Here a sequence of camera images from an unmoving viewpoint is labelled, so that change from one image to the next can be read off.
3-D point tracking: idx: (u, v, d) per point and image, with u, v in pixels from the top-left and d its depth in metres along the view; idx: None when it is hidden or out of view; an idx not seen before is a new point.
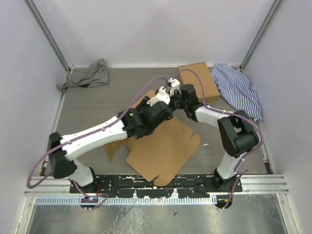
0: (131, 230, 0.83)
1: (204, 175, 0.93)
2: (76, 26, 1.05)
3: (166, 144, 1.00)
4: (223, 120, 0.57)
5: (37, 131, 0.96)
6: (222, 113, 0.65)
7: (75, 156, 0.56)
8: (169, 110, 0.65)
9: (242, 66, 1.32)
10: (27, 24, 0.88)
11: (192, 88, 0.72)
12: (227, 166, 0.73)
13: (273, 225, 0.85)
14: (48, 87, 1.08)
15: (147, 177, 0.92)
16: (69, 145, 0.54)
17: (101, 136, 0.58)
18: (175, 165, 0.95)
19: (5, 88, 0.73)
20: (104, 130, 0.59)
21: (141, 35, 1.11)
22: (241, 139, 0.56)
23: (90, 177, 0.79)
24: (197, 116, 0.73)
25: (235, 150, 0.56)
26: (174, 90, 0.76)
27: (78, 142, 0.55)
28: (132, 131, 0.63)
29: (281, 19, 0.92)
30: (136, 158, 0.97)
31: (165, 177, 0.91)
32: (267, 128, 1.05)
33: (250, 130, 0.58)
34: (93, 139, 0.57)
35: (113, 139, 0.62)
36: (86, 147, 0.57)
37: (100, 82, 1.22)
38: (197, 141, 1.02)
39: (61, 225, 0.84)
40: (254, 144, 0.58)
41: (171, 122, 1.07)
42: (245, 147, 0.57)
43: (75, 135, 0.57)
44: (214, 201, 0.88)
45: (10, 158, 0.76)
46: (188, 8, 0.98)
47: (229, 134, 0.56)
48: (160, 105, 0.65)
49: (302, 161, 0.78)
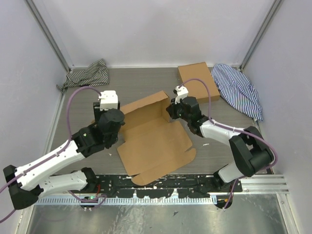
0: (131, 230, 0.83)
1: (204, 175, 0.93)
2: (76, 26, 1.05)
3: (160, 146, 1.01)
4: (235, 140, 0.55)
5: (37, 132, 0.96)
6: (232, 130, 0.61)
7: (33, 185, 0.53)
8: (121, 119, 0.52)
9: (242, 66, 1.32)
10: (27, 23, 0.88)
11: (195, 103, 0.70)
12: (233, 173, 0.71)
13: (273, 225, 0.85)
14: (48, 87, 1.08)
15: (129, 171, 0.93)
16: (24, 176, 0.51)
17: (54, 164, 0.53)
18: (160, 171, 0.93)
19: (4, 88, 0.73)
20: (57, 156, 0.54)
21: (141, 35, 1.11)
22: (257, 159, 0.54)
23: (79, 182, 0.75)
24: (203, 132, 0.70)
25: (251, 170, 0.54)
26: (179, 99, 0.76)
27: (33, 171, 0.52)
28: (88, 151, 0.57)
29: (281, 19, 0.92)
30: (128, 149, 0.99)
31: (145, 180, 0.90)
32: (267, 128, 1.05)
33: (264, 148, 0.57)
34: (47, 167, 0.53)
35: (71, 162, 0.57)
36: (42, 176, 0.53)
37: (100, 82, 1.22)
38: (192, 155, 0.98)
39: (61, 225, 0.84)
40: (269, 161, 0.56)
41: (174, 126, 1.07)
42: (261, 166, 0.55)
43: (30, 164, 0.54)
44: (214, 201, 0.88)
45: (10, 158, 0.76)
46: (188, 8, 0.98)
47: (244, 155, 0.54)
48: (110, 114, 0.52)
49: (302, 160, 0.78)
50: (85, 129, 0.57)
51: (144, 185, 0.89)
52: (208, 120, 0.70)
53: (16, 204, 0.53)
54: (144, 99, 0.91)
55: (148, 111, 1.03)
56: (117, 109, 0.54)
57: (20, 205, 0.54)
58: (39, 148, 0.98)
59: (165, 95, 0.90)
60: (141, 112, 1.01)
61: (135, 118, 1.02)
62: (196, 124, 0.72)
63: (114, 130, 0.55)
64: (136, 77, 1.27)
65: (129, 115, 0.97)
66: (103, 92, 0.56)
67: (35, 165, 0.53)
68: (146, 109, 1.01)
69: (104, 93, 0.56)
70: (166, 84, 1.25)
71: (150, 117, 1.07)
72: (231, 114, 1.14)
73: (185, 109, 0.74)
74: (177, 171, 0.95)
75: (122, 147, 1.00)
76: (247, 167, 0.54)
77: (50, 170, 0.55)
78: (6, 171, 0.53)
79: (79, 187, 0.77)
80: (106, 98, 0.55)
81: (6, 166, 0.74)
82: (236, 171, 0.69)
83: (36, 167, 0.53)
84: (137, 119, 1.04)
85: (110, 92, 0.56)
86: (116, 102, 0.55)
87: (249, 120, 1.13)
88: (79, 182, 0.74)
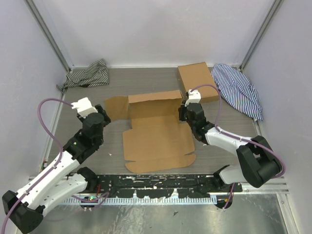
0: (131, 230, 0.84)
1: (204, 175, 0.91)
2: (76, 25, 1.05)
3: (161, 143, 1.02)
4: (242, 150, 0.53)
5: (37, 132, 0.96)
6: (239, 140, 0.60)
7: (37, 203, 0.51)
8: (101, 120, 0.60)
9: (242, 66, 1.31)
10: (27, 23, 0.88)
11: (200, 109, 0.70)
12: (237, 177, 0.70)
13: (272, 225, 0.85)
14: (48, 87, 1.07)
15: (126, 155, 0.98)
16: (27, 195, 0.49)
17: (55, 175, 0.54)
18: (156, 165, 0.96)
19: (4, 88, 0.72)
20: (55, 167, 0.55)
21: (141, 35, 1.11)
22: (264, 170, 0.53)
23: (80, 183, 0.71)
24: (207, 139, 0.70)
25: (259, 182, 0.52)
26: (189, 102, 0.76)
27: (36, 188, 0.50)
28: (82, 157, 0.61)
29: (282, 19, 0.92)
30: (131, 138, 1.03)
31: (138, 169, 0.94)
32: (267, 128, 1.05)
33: (272, 159, 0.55)
34: (49, 181, 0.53)
35: (67, 172, 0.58)
36: (44, 191, 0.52)
37: (100, 82, 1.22)
38: (191, 160, 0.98)
39: (61, 226, 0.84)
40: (277, 171, 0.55)
41: (181, 128, 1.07)
42: (269, 177, 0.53)
43: (30, 184, 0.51)
44: (214, 201, 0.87)
45: (10, 158, 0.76)
46: (188, 8, 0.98)
47: (252, 165, 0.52)
48: (89, 120, 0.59)
49: (302, 160, 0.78)
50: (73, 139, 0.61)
51: (136, 177, 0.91)
52: (214, 127, 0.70)
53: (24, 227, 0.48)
54: (161, 94, 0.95)
55: (159, 108, 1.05)
56: (95, 114, 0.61)
57: (27, 228, 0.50)
58: (39, 148, 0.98)
59: (180, 96, 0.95)
60: (153, 107, 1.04)
61: (147, 111, 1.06)
62: (202, 131, 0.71)
63: (99, 132, 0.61)
64: (136, 77, 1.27)
65: (141, 106, 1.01)
66: (74, 104, 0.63)
67: (37, 182, 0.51)
68: (158, 106, 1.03)
69: (76, 104, 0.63)
70: (166, 84, 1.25)
71: (160, 114, 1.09)
72: (231, 114, 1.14)
73: (189, 115, 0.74)
74: (178, 170, 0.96)
75: (127, 134, 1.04)
76: (255, 179, 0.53)
77: (51, 185, 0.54)
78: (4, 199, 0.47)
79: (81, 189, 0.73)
80: (80, 107, 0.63)
81: (7, 166, 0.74)
82: (241, 175, 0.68)
83: (38, 184, 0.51)
84: (147, 112, 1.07)
85: (81, 100, 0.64)
86: (92, 106, 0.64)
87: (249, 120, 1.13)
88: (79, 185, 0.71)
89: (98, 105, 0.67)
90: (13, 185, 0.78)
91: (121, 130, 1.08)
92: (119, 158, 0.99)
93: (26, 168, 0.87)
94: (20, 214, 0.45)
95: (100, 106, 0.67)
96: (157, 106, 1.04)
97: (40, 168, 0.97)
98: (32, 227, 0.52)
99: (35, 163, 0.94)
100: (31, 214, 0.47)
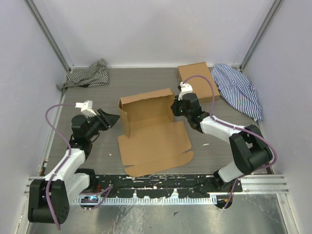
0: (131, 230, 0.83)
1: (204, 175, 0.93)
2: (75, 26, 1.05)
3: (158, 143, 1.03)
4: (235, 138, 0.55)
5: (37, 132, 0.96)
6: (232, 128, 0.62)
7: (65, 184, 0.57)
8: (85, 119, 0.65)
9: (242, 66, 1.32)
10: (28, 23, 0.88)
11: (195, 98, 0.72)
12: (234, 174, 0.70)
13: (273, 226, 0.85)
14: (48, 87, 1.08)
15: (124, 161, 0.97)
16: (55, 176, 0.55)
17: (71, 162, 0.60)
18: (153, 166, 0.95)
19: (4, 89, 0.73)
20: (70, 157, 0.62)
21: (141, 36, 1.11)
22: (255, 158, 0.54)
23: (84, 176, 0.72)
24: (203, 127, 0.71)
25: (249, 169, 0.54)
26: (182, 95, 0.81)
27: (61, 171, 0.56)
28: (86, 153, 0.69)
29: (281, 19, 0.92)
30: (127, 138, 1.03)
31: (138, 173, 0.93)
32: (267, 128, 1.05)
33: (263, 147, 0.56)
34: (69, 165, 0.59)
35: (76, 165, 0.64)
36: (67, 174, 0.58)
37: (100, 82, 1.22)
38: (189, 157, 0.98)
39: (61, 226, 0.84)
40: (267, 160, 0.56)
41: (177, 126, 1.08)
42: (260, 165, 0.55)
43: (52, 170, 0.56)
44: (214, 201, 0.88)
45: (10, 157, 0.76)
46: (188, 8, 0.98)
47: (243, 153, 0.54)
48: (74, 123, 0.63)
49: (302, 160, 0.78)
50: (71, 143, 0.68)
51: (136, 177, 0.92)
52: (209, 116, 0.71)
53: (59, 214, 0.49)
54: (150, 92, 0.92)
55: (153, 107, 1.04)
56: (76, 115, 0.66)
57: (60, 217, 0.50)
58: (39, 148, 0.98)
59: (171, 91, 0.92)
60: (146, 106, 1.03)
61: (142, 111, 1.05)
62: (197, 120, 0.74)
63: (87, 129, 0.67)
64: (136, 77, 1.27)
65: (135, 106, 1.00)
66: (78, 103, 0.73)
67: (58, 168, 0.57)
68: (151, 104, 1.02)
69: (79, 104, 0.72)
70: (167, 84, 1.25)
71: (155, 113, 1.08)
72: (230, 114, 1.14)
73: (185, 105, 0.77)
74: (177, 171, 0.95)
75: (124, 137, 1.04)
76: (246, 166, 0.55)
77: (68, 175, 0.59)
78: (33, 188, 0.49)
79: (86, 185, 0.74)
80: (82, 107, 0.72)
81: (7, 166, 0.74)
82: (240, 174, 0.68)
83: (60, 168, 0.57)
84: (142, 113, 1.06)
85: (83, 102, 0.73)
86: (88, 108, 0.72)
87: (249, 120, 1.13)
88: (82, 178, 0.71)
89: (98, 109, 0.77)
90: (13, 185, 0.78)
91: (121, 130, 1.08)
92: (119, 158, 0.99)
93: (26, 168, 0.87)
94: (57, 189, 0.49)
95: (101, 110, 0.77)
96: (151, 106, 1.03)
97: (40, 168, 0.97)
98: (63, 219, 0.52)
99: (35, 163, 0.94)
100: (64, 190, 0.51)
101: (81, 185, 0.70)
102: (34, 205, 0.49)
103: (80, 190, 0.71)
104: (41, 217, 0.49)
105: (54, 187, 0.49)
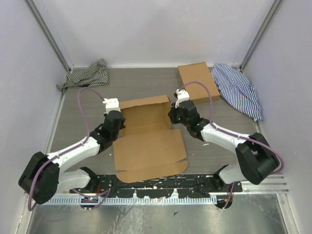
0: (131, 230, 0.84)
1: (204, 175, 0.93)
2: (75, 25, 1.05)
3: (154, 149, 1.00)
4: (241, 148, 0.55)
5: (37, 131, 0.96)
6: (237, 138, 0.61)
7: (63, 168, 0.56)
8: (120, 116, 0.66)
9: (242, 66, 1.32)
10: (28, 23, 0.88)
11: (192, 106, 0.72)
12: (235, 176, 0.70)
13: (272, 226, 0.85)
14: (48, 87, 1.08)
15: (117, 165, 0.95)
16: (58, 159, 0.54)
17: (81, 151, 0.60)
18: (146, 174, 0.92)
19: (4, 89, 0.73)
20: (83, 145, 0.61)
21: (141, 35, 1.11)
22: (263, 166, 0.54)
23: (85, 176, 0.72)
24: (204, 135, 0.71)
25: (259, 179, 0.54)
26: (179, 102, 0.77)
27: (66, 155, 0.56)
28: (102, 147, 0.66)
29: (281, 19, 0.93)
30: (123, 143, 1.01)
31: (129, 179, 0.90)
32: (267, 128, 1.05)
33: (270, 155, 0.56)
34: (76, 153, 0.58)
35: (86, 156, 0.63)
36: (70, 160, 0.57)
37: (100, 82, 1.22)
38: (183, 167, 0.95)
39: (60, 226, 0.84)
40: (275, 167, 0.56)
41: (173, 134, 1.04)
42: (268, 173, 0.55)
43: (59, 151, 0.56)
44: (214, 201, 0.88)
45: (10, 158, 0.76)
46: (188, 8, 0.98)
47: (251, 163, 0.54)
48: (111, 115, 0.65)
49: (302, 160, 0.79)
50: (95, 130, 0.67)
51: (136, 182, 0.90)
52: (209, 124, 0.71)
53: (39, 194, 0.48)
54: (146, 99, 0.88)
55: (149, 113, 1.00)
56: (115, 110, 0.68)
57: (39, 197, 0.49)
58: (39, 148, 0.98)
59: (167, 99, 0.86)
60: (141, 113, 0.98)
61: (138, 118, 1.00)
62: (197, 127, 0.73)
63: (118, 126, 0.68)
64: (135, 77, 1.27)
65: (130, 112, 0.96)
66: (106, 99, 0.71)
67: (65, 151, 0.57)
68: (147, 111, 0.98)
69: (107, 100, 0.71)
70: (167, 84, 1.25)
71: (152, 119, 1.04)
72: (230, 114, 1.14)
73: (183, 113, 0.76)
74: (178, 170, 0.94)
75: (120, 142, 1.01)
76: (255, 176, 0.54)
77: (70, 162, 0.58)
78: (33, 161, 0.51)
79: (83, 185, 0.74)
80: (108, 104, 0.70)
81: (7, 166, 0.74)
82: (241, 175, 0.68)
83: (66, 152, 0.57)
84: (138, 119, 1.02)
85: (112, 99, 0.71)
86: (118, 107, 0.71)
87: (248, 120, 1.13)
88: (83, 177, 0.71)
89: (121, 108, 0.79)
90: (13, 185, 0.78)
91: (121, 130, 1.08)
92: None
93: None
94: (48, 172, 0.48)
95: None
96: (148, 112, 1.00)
97: None
98: (42, 200, 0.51)
99: None
100: (55, 176, 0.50)
101: (77, 184, 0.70)
102: (27, 174, 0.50)
103: (74, 186, 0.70)
104: (26, 188, 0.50)
105: (48, 169, 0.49)
